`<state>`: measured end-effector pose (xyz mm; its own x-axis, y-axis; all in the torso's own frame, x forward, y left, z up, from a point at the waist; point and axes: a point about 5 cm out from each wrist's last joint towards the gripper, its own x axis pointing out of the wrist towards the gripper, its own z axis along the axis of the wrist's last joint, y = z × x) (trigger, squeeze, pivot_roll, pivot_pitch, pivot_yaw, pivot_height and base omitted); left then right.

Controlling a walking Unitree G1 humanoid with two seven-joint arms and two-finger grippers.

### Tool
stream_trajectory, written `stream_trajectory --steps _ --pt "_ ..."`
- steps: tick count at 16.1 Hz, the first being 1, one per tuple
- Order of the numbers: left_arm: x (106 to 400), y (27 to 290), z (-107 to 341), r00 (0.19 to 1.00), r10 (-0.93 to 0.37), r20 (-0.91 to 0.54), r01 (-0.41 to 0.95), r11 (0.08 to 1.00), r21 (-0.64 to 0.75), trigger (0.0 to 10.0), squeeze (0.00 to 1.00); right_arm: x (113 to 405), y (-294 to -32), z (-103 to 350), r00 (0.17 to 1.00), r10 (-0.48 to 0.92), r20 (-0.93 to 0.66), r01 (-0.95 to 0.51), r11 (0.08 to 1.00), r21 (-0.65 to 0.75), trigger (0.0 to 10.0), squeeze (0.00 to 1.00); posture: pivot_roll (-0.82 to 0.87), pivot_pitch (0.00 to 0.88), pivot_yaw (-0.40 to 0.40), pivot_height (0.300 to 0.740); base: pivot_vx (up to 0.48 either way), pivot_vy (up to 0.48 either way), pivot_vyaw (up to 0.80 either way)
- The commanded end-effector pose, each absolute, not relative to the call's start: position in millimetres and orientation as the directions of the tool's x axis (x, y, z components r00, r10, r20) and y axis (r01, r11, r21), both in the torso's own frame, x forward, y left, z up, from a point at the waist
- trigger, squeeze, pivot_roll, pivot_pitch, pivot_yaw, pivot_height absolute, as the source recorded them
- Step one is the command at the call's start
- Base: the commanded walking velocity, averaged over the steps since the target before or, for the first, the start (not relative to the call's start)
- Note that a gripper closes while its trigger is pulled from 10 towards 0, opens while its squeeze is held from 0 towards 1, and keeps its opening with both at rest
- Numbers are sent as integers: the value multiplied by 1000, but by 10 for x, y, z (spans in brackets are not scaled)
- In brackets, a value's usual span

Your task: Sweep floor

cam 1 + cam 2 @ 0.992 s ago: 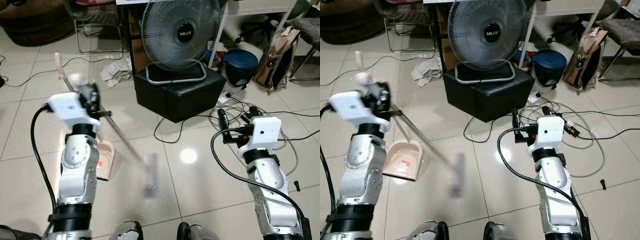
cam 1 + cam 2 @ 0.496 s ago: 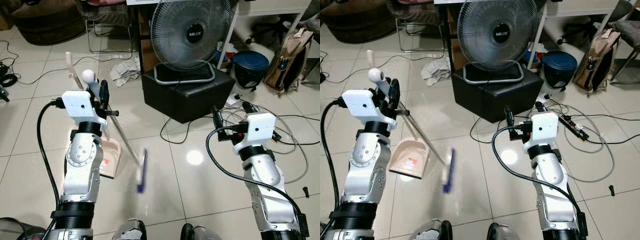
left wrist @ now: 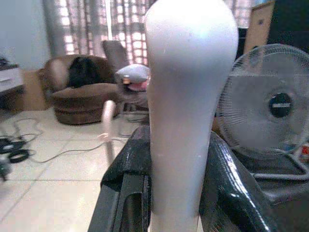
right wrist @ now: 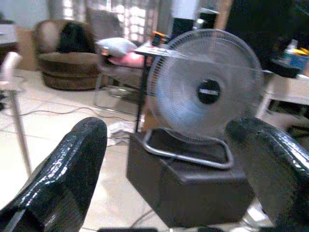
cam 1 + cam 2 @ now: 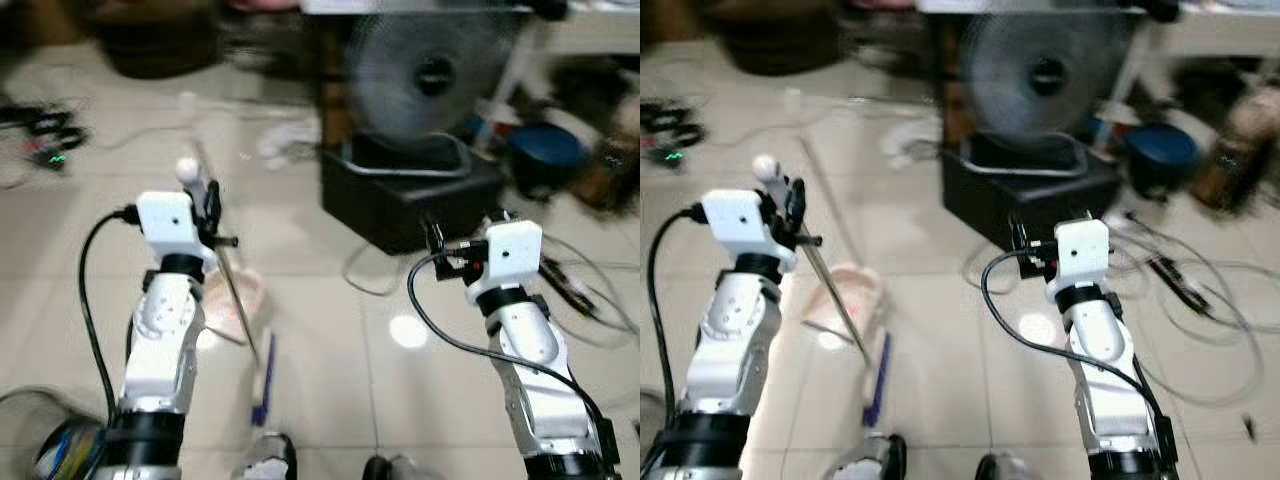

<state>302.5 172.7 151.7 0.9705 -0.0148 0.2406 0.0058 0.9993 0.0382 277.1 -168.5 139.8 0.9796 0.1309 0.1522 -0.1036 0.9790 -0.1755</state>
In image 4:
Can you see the pink pillow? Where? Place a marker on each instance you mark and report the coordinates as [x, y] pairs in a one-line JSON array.
[[130, 60]]

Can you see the crumpled white paper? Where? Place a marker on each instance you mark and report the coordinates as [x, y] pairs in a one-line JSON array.
[[120, 133]]

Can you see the black garment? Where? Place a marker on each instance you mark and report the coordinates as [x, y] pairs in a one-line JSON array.
[[74, 38]]

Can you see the tan cardboard box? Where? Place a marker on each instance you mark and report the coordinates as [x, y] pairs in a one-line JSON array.
[[26, 48]]

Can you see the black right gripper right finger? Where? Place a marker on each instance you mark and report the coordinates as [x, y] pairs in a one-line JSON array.
[[280, 174]]

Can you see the chrome frame chair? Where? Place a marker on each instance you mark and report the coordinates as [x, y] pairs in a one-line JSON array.
[[103, 24]]

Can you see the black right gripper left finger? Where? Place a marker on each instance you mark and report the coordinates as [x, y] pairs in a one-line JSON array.
[[60, 178]]

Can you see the round brown armchair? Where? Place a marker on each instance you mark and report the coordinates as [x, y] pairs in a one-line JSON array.
[[67, 72]]

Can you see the small black side table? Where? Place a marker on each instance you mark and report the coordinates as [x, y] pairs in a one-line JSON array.
[[142, 96]]

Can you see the white table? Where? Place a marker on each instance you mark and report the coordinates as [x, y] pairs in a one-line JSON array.
[[287, 89]]

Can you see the large black box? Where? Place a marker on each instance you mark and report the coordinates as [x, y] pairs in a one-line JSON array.
[[183, 193]]

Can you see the orange and black device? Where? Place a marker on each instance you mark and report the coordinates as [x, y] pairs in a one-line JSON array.
[[159, 38]]

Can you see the clear plastic bottle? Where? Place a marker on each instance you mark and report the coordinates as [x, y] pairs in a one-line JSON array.
[[290, 52]]

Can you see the window with lattice grille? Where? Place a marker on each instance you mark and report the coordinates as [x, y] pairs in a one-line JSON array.
[[135, 19]]

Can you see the grey floor fan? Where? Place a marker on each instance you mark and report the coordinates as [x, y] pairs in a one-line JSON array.
[[183, 96]]

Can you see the blue and yellow carton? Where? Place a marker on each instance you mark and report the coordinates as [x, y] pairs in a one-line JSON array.
[[300, 59]]

